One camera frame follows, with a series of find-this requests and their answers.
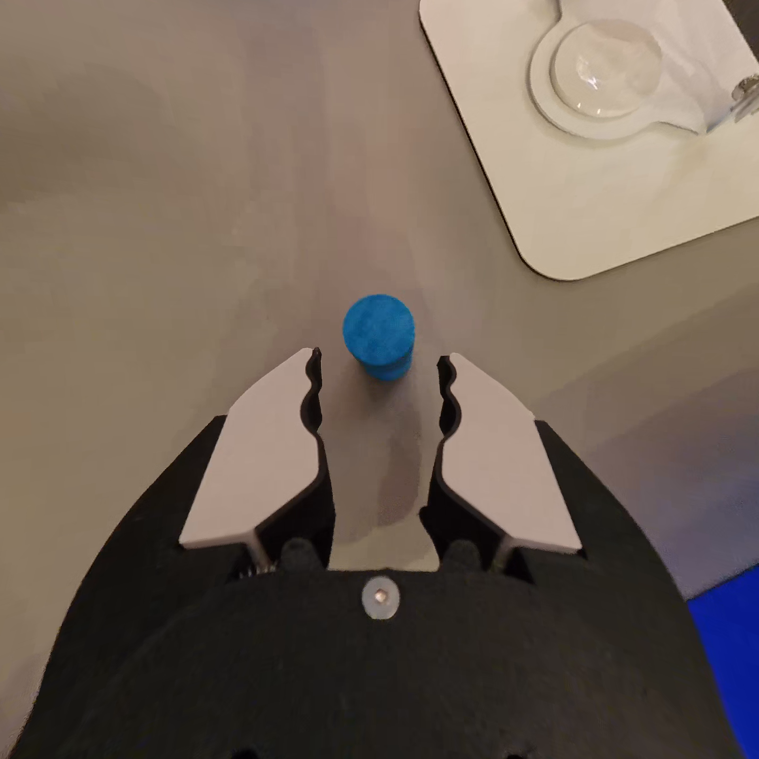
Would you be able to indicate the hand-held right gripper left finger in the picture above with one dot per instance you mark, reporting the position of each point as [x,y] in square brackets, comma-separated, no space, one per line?
[255,462]

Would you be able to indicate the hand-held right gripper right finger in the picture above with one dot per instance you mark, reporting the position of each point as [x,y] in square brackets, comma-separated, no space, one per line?
[504,474]

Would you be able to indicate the blue wooden cylinder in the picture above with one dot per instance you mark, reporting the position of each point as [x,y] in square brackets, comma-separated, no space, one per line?
[378,329]

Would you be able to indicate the blue plastic bin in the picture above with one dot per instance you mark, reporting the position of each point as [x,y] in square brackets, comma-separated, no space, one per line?
[732,652]

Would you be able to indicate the white document stand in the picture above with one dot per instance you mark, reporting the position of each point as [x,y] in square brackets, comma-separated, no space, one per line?
[593,195]

